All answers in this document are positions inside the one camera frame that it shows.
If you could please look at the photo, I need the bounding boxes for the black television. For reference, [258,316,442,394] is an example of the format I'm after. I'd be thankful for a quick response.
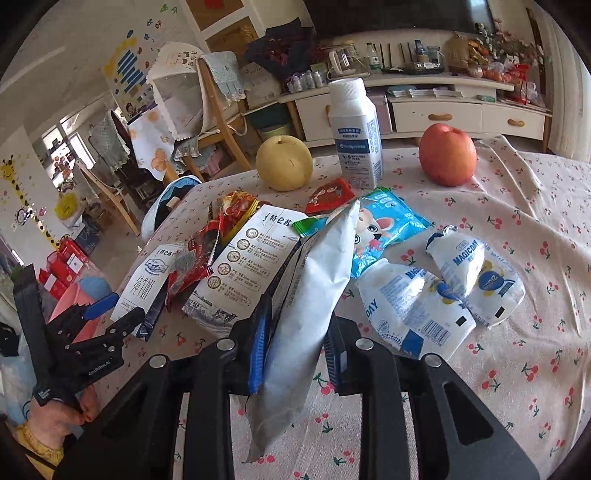
[304,0,495,38]

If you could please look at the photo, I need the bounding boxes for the giraffe height wall sticker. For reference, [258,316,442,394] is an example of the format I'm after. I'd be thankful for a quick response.
[1,155,60,250]

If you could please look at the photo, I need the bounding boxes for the dark red flower bouquet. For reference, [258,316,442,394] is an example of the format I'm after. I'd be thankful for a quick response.
[245,18,315,81]

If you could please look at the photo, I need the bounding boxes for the pink plastic trash bucket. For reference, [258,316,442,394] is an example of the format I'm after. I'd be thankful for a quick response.
[48,277,113,342]

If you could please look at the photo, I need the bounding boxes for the cherry print tablecloth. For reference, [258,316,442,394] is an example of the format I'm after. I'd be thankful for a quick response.
[96,136,590,479]

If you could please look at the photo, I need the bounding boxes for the white blue carton piece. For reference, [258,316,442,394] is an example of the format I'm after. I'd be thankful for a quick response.
[111,243,183,342]

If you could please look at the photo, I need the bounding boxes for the silver foil snack bag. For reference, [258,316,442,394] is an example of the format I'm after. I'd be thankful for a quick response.
[245,200,360,463]

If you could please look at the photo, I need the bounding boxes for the yellow plastic bag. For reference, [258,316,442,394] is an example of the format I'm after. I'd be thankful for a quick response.
[54,191,79,221]

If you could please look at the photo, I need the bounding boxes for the pink storage box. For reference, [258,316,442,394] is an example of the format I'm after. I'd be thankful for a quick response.
[367,87,394,135]

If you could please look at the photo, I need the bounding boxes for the red apple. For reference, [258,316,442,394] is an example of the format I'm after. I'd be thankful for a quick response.
[419,123,477,187]

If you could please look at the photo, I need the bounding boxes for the yellow pear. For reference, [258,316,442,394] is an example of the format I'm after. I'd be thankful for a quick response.
[256,135,314,192]

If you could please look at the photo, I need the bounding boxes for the red gift bags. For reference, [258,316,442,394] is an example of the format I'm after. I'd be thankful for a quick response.
[37,235,88,300]

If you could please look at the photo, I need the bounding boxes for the small red snack wrapper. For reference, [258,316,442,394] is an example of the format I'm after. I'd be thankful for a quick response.
[304,178,355,216]

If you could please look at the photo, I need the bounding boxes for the white Magicday pouch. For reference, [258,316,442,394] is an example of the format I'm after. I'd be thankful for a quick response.
[356,259,476,360]
[426,225,526,328]

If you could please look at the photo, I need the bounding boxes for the blue cartoon snack wrapper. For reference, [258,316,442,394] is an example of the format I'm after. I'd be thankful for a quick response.
[292,186,434,280]

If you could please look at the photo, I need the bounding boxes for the light wooden chair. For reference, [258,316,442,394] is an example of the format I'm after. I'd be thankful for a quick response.
[76,159,140,236]
[163,51,252,182]

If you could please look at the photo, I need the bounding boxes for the cat print stool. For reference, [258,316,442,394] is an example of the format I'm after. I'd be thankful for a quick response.
[140,175,201,243]

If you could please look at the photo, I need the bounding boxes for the white milk carton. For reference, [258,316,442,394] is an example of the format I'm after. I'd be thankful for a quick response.
[182,205,307,338]

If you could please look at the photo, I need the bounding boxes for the person's left hand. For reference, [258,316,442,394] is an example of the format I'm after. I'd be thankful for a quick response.
[23,386,100,450]

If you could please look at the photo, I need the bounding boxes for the white milk bottle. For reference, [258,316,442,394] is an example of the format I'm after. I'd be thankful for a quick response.
[329,78,383,190]

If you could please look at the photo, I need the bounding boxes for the white TV cabinet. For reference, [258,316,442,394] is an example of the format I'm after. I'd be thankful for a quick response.
[239,28,553,153]

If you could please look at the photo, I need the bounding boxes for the red orange snack wrapper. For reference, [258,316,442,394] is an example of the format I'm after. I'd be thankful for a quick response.
[165,191,269,311]

